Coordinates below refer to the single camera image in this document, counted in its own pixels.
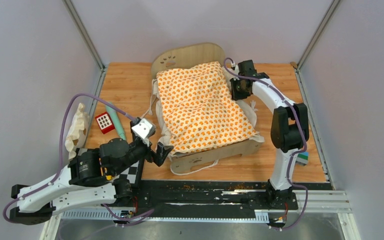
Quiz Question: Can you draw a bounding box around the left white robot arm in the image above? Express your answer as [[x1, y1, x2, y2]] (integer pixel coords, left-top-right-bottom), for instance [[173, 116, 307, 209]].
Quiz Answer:
[[6, 117, 174, 226]]

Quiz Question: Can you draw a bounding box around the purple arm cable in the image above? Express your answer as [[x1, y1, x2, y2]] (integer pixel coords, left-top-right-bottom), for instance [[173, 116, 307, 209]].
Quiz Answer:
[[222, 57, 310, 226], [2, 92, 143, 224]]

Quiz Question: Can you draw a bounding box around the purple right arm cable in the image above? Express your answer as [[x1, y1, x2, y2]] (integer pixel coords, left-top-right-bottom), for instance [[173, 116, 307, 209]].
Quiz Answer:
[[222, 57, 310, 226]]

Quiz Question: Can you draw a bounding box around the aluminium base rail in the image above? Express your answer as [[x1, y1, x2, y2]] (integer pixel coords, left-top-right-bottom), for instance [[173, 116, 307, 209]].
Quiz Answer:
[[52, 181, 352, 224]]

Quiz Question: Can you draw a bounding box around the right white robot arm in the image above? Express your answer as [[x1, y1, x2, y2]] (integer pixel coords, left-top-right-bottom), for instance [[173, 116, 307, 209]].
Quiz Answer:
[[224, 57, 310, 209]]

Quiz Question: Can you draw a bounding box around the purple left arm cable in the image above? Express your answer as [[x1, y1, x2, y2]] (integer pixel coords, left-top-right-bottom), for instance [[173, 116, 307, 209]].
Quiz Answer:
[[2, 92, 143, 224]]

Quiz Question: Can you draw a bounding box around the yellow duck print blanket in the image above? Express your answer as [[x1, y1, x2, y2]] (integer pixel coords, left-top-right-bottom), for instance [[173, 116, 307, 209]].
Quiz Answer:
[[156, 61, 258, 154]]

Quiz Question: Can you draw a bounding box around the red window toy block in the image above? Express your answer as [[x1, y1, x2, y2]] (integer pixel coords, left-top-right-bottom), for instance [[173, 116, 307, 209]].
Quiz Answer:
[[94, 112, 115, 135]]

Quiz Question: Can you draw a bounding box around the blue green small block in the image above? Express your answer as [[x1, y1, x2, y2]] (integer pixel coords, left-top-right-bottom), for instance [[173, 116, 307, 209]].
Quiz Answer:
[[296, 152, 309, 166]]

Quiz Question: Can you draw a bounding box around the white duck pillow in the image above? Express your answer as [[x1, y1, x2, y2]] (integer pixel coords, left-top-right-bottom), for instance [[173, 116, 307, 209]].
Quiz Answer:
[[64, 103, 90, 160]]

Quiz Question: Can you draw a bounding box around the wooden pet bed frame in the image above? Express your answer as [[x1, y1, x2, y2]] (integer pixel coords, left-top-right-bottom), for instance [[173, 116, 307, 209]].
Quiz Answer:
[[150, 42, 265, 176]]

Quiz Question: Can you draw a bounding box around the teal cylinder toy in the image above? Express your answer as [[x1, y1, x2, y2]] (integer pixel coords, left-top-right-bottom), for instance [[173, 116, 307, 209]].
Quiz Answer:
[[105, 106, 127, 140]]

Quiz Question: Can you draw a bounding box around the black white checkerboard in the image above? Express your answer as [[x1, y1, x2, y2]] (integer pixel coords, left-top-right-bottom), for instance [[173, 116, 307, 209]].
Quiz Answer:
[[67, 148, 145, 189]]

